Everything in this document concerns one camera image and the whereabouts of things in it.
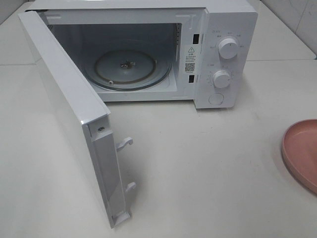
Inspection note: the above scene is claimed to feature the round door release button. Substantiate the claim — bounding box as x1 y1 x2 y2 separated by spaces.
209 93 224 105

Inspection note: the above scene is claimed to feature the white microwave door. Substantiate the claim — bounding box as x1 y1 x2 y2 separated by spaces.
18 11 136 227

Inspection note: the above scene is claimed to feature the white timer knob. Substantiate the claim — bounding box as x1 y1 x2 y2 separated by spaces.
213 70 231 89

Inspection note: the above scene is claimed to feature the pink plate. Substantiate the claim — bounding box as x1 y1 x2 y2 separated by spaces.
281 119 317 194

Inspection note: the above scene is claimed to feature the glass microwave turntable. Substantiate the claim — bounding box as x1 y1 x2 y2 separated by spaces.
85 50 172 91

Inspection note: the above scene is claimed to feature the white warning label sticker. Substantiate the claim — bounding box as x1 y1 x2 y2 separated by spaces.
182 44 199 74

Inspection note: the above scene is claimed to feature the white microwave oven body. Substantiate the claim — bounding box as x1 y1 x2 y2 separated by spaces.
23 0 258 109

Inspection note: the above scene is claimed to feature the upper white power knob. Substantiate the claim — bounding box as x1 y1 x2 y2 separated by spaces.
218 36 239 60

